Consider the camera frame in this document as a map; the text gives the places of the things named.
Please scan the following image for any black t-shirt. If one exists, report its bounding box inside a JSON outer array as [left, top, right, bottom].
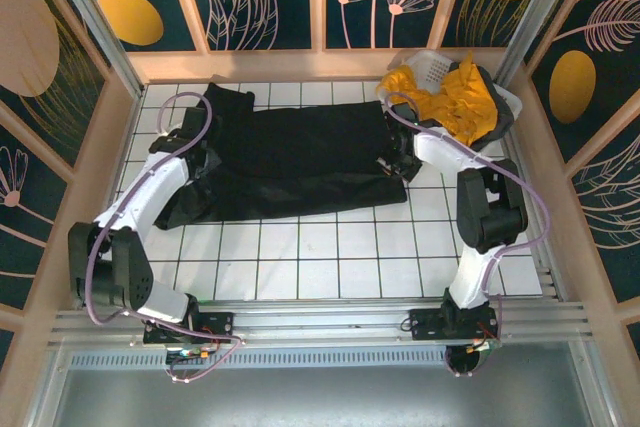
[[151, 82, 409, 231]]

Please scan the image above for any white plastic laundry basket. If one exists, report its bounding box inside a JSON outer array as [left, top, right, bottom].
[[375, 48, 524, 154]]

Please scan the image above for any yellow t-shirt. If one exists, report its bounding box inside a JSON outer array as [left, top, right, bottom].
[[379, 52, 500, 149]]

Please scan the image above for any dark grey t-shirt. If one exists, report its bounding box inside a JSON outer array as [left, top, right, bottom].
[[478, 66, 517, 149]]

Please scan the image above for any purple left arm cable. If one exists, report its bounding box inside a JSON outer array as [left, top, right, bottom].
[[86, 91, 247, 384]]

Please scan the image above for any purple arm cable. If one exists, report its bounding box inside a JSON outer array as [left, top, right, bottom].
[[86, 91, 247, 384], [382, 91, 552, 379]]

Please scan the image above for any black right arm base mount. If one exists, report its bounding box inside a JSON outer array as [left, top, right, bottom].
[[401, 306, 500, 344]]

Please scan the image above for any aluminium frame post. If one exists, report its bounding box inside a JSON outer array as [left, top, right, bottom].
[[491, 0, 587, 94], [41, 0, 147, 99]]

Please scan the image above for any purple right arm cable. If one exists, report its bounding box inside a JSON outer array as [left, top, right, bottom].
[[382, 91, 552, 379]]

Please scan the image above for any aluminium rail beam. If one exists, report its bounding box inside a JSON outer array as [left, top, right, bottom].
[[48, 298, 595, 348]]

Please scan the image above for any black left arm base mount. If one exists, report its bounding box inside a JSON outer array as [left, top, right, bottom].
[[142, 311, 237, 346]]

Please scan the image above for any small circuit board with wires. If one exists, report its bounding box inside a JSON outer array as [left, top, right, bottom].
[[464, 335, 502, 354], [164, 344, 222, 364]]

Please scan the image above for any slotted grey cable duct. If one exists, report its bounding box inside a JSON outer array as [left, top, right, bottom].
[[66, 346, 454, 371]]

